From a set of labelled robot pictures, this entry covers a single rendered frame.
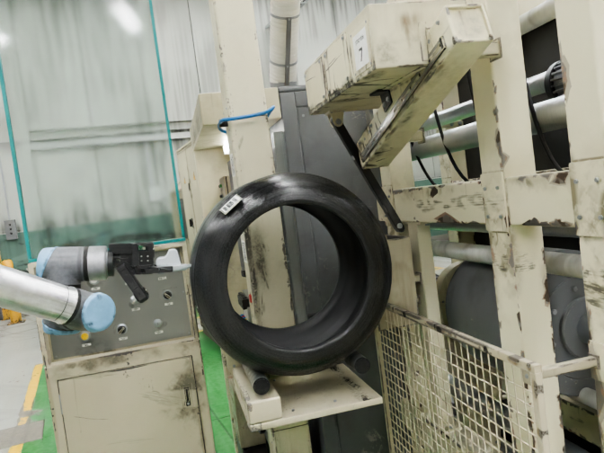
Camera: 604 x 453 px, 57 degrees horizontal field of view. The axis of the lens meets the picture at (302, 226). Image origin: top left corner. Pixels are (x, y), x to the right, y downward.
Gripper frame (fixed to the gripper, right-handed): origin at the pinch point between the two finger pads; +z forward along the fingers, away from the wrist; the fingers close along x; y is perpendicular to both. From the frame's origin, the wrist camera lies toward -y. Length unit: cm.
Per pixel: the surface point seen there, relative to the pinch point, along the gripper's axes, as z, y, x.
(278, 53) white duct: 41, 80, 74
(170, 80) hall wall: 2, 259, 908
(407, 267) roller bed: 73, -4, 19
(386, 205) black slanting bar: 66, 17, 19
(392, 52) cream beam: 45, 50, -36
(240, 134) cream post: 18, 40, 26
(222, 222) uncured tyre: 8.9, 12.4, -10.2
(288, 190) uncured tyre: 26.2, 20.4, -11.3
